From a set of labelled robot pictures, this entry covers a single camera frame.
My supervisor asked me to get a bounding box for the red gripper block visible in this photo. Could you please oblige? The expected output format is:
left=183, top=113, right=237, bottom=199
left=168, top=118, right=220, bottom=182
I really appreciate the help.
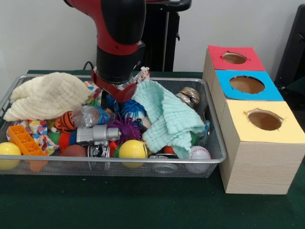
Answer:
left=91, top=68, right=138, bottom=107

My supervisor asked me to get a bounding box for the crushed clear plastic bottle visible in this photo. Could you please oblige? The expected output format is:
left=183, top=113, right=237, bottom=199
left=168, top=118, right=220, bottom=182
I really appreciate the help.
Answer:
left=72, top=105, right=112, bottom=128

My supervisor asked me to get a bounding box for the cream waffle cloth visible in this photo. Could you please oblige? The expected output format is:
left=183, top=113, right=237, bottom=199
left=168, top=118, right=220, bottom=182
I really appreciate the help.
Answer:
left=3, top=72, right=93, bottom=122

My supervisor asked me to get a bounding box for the shallow clear mesh bin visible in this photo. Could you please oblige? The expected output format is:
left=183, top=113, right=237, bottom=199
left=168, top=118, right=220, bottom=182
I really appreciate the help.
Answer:
left=0, top=73, right=227, bottom=178

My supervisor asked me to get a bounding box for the wooden box with three holes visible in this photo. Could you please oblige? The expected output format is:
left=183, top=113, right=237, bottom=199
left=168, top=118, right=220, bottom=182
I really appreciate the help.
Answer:
left=202, top=45, right=305, bottom=195

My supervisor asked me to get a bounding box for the blue spiky toy with eyes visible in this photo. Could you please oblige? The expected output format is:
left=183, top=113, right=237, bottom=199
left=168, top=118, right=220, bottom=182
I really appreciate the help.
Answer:
left=121, top=99, right=152, bottom=127

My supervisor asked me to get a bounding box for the silver plastic toy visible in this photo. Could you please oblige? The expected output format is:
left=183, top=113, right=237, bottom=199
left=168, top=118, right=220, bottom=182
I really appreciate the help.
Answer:
left=76, top=125, right=122, bottom=146

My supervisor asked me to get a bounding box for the purple spiky ball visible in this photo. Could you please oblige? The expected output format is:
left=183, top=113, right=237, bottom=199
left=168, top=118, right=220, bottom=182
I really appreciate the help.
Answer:
left=108, top=116, right=143, bottom=141

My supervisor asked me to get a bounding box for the orange tiger striped ball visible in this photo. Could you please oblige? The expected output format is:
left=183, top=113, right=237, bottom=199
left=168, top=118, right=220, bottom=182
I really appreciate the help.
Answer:
left=54, top=111, right=78, bottom=133

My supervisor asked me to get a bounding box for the yellow ball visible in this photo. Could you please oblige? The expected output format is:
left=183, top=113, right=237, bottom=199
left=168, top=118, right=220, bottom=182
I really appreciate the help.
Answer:
left=0, top=142, right=22, bottom=170
left=118, top=140, right=147, bottom=167

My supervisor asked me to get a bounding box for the mint green waffle cloth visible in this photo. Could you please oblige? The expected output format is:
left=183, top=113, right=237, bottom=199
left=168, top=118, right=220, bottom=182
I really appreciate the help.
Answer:
left=132, top=80, right=206, bottom=160

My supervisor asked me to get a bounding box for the long orange toy brick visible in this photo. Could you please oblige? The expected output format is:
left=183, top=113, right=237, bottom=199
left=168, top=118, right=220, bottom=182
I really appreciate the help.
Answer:
left=6, top=125, right=48, bottom=172

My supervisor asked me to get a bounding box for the white toy baseball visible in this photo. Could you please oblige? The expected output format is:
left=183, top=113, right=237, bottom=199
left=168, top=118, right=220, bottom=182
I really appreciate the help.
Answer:
left=184, top=146, right=212, bottom=174

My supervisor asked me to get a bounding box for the dark green tablecloth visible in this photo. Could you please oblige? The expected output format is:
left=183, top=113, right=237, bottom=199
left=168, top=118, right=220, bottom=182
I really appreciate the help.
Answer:
left=0, top=69, right=305, bottom=229

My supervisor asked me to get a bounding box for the black chair back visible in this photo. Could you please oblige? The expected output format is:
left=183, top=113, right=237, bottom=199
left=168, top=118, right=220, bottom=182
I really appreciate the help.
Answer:
left=274, top=4, right=305, bottom=90

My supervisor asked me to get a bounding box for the black cable loop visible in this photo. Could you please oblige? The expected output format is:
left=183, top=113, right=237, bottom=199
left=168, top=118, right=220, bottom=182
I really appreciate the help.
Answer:
left=82, top=61, right=97, bottom=71

